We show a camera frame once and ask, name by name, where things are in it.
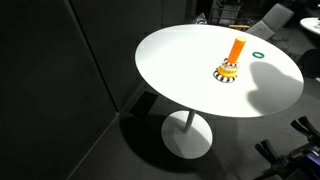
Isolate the dark green toothed ring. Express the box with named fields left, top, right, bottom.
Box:
left=251, top=51, right=266, bottom=59

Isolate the small white round table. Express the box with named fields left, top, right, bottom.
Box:
left=299, top=16, right=320, bottom=36

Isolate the orange ring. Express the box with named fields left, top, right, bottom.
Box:
left=216, top=66, right=239, bottom=79

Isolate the white round table base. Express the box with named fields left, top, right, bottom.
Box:
left=161, top=110, right=214, bottom=160

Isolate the yellow bar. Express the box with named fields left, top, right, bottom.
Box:
left=228, top=24, right=251, bottom=30

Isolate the white table post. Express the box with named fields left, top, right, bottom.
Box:
left=183, top=109, right=197, bottom=134

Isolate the yellow white ring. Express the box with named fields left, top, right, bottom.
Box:
left=219, top=62, right=240, bottom=72

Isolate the large black white striped ring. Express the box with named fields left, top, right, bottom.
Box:
left=212, top=68, right=238, bottom=84

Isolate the purple blue device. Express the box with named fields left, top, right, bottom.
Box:
left=298, top=150, right=320, bottom=178

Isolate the orange stacking pole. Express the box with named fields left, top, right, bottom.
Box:
left=227, top=35, right=248, bottom=64

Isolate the black clamp handle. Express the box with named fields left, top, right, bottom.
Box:
left=254, top=138, right=290, bottom=167
left=290, top=115, right=320, bottom=143

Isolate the small black white striped ring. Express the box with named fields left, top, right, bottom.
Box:
left=222, top=57, right=242, bottom=68

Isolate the dark round chair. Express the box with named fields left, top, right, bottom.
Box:
left=296, top=48, right=320, bottom=80

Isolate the dark metal rack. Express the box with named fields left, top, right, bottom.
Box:
left=209, top=0, right=243, bottom=25

